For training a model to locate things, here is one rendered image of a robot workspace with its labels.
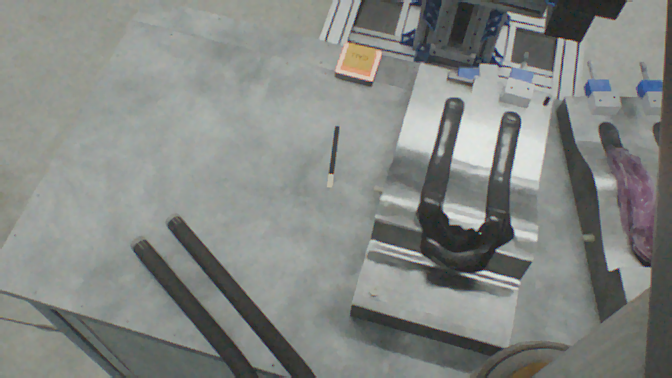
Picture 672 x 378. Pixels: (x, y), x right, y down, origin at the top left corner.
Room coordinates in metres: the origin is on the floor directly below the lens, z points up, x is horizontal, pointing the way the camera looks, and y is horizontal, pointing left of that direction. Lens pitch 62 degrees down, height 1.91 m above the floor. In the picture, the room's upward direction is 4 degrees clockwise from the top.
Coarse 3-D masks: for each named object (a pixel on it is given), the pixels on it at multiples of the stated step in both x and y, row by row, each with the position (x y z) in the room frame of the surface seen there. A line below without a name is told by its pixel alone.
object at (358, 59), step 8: (352, 48) 0.91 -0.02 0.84; (360, 48) 0.91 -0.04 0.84; (368, 48) 0.92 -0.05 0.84; (344, 56) 0.89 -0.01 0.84; (352, 56) 0.89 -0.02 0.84; (360, 56) 0.89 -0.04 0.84; (368, 56) 0.89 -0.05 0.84; (344, 64) 0.87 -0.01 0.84; (352, 64) 0.87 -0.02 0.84; (360, 64) 0.87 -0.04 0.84; (368, 64) 0.87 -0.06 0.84; (352, 72) 0.86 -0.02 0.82; (360, 72) 0.86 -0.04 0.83; (368, 72) 0.86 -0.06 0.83
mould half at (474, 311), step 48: (432, 96) 0.77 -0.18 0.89; (480, 96) 0.77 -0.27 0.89; (432, 144) 0.66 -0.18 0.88; (480, 144) 0.67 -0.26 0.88; (528, 144) 0.68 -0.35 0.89; (384, 192) 0.53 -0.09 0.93; (480, 192) 0.56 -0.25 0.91; (528, 192) 0.57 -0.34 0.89; (384, 240) 0.47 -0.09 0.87; (528, 240) 0.46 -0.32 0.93; (384, 288) 0.39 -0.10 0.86; (432, 288) 0.40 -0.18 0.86; (480, 288) 0.40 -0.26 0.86; (432, 336) 0.33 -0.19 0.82; (480, 336) 0.32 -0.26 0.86
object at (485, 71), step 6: (480, 66) 0.88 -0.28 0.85; (486, 66) 0.88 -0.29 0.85; (492, 66) 0.88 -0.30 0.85; (462, 72) 0.87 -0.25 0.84; (468, 72) 0.87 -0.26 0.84; (474, 72) 0.87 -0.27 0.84; (480, 72) 0.86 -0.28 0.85; (486, 72) 0.86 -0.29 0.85; (492, 72) 0.86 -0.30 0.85; (468, 78) 0.85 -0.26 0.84; (486, 78) 0.85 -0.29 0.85; (492, 78) 0.85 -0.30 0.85
